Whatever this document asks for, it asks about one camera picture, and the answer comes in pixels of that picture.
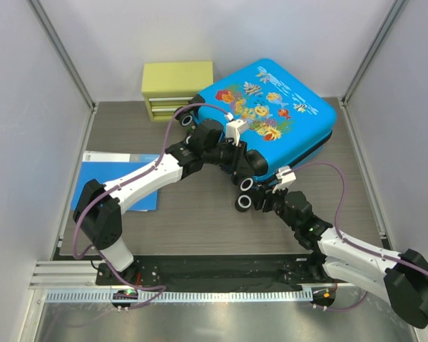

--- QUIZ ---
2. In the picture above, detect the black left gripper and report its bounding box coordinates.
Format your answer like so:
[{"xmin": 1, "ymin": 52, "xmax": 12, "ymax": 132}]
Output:
[{"xmin": 203, "ymin": 137, "xmax": 255, "ymax": 177}]

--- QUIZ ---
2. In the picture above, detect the aluminium right corner post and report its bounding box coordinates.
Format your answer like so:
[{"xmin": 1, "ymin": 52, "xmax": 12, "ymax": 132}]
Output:
[{"xmin": 340, "ymin": 0, "xmax": 409, "ymax": 107}]

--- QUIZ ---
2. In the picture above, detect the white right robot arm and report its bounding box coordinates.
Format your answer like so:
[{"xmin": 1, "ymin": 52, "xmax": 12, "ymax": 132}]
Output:
[{"xmin": 263, "ymin": 190, "xmax": 428, "ymax": 329}]

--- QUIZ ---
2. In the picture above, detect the blue white box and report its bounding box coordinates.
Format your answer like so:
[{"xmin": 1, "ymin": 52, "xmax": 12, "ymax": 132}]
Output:
[{"xmin": 71, "ymin": 151, "xmax": 158, "ymax": 211}]

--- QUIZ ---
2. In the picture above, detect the yellow-green drawer organizer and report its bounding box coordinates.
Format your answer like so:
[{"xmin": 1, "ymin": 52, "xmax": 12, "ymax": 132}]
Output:
[{"xmin": 141, "ymin": 61, "xmax": 213, "ymax": 122}]

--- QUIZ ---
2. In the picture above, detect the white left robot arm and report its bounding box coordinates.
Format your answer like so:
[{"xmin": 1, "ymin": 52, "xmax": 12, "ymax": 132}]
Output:
[{"xmin": 73, "ymin": 119, "xmax": 254, "ymax": 285}]

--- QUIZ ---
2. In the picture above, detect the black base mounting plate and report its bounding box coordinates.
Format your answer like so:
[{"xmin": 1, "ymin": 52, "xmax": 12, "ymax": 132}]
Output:
[{"xmin": 96, "ymin": 253, "xmax": 351, "ymax": 288}]

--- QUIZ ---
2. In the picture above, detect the slotted cable duct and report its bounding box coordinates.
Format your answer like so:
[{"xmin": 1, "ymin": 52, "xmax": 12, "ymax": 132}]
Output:
[{"xmin": 46, "ymin": 288, "xmax": 313, "ymax": 304}]

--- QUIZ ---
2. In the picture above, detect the blue suitcase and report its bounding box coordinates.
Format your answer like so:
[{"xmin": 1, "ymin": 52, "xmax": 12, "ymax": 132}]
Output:
[{"xmin": 174, "ymin": 58, "xmax": 338, "ymax": 214}]

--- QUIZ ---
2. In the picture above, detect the aluminium corner post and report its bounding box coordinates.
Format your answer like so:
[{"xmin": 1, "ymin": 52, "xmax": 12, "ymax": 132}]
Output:
[
  {"xmin": 340, "ymin": 0, "xmax": 409, "ymax": 107},
  {"xmin": 26, "ymin": 0, "xmax": 96, "ymax": 110}
]

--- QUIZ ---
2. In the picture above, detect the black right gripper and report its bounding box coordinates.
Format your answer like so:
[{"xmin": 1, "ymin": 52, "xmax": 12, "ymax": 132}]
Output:
[{"xmin": 249, "ymin": 180, "xmax": 300, "ymax": 231}]

